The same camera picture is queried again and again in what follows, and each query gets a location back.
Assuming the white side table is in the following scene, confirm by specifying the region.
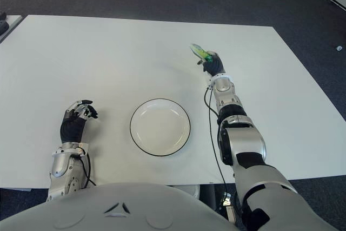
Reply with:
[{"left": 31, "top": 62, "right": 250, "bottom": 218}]
[{"left": 0, "top": 15, "right": 23, "bottom": 44}]

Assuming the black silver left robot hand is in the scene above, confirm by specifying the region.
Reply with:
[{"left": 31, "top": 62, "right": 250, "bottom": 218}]
[{"left": 59, "top": 99, "right": 99, "bottom": 144}]

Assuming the black table leg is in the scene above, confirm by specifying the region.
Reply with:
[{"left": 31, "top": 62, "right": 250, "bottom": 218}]
[{"left": 199, "top": 184, "right": 217, "bottom": 212}]

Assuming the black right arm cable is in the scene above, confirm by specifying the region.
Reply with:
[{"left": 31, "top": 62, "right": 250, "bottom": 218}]
[{"left": 204, "top": 87, "right": 230, "bottom": 194}]

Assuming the green white toothpaste tube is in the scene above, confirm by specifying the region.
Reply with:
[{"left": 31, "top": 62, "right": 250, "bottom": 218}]
[{"left": 190, "top": 43, "right": 214, "bottom": 63}]

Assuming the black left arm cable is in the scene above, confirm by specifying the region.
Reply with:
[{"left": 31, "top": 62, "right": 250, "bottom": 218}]
[{"left": 77, "top": 154, "right": 97, "bottom": 188}]

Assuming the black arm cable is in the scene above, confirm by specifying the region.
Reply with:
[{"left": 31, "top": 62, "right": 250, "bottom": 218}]
[
  {"left": 204, "top": 87, "right": 230, "bottom": 194},
  {"left": 77, "top": 154, "right": 97, "bottom": 188}
]

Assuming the white plate with black rim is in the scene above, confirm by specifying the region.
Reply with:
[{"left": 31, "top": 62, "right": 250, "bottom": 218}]
[{"left": 129, "top": 97, "right": 191, "bottom": 157}]

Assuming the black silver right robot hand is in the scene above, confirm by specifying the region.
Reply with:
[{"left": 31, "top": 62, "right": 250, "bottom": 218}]
[{"left": 196, "top": 51, "right": 225, "bottom": 77}]

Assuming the metal bracket under table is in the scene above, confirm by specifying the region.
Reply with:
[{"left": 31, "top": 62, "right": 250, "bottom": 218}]
[{"left": 220, "top": 192, "right": 238, "bottom": 226}]

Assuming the white container under table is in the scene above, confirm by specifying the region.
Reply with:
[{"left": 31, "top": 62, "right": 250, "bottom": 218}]
[{"left": 171, "top": 184, "right": 201, "bottom": 198}]

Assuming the grey robot torso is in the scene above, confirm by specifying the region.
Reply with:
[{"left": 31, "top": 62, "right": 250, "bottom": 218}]
[{"left": 0, "top": 182, "right": 242, "bottom": 231}]

